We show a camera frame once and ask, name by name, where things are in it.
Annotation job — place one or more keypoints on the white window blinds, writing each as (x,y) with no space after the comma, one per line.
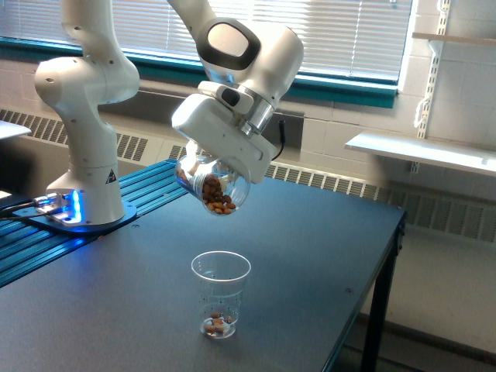
(354,39)

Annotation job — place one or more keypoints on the wooden upper shelf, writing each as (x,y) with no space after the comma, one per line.
(454,39)

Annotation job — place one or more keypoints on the white wall shelf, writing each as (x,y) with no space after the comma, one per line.
(430,152)

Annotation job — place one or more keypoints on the blue aluminium rail platform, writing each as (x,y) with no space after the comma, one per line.
(26,248)

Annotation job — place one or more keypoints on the radiator vent cover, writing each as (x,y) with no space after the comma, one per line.
(426,209)

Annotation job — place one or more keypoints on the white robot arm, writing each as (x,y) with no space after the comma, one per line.
(249,65)

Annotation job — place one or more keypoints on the white object at left edge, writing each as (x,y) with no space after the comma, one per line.
(10,130)

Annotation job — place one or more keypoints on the clear cup with almonds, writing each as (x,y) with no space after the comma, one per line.
(204,185)

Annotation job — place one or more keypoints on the clear plastic cup on table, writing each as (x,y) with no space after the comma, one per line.
(220,277)

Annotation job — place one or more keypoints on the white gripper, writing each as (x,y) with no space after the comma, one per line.
(210,125)

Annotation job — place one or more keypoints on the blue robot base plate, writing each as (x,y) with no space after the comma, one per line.
(44,222)

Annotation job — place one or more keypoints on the white shelf rail bracket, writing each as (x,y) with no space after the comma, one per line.
(436,44)

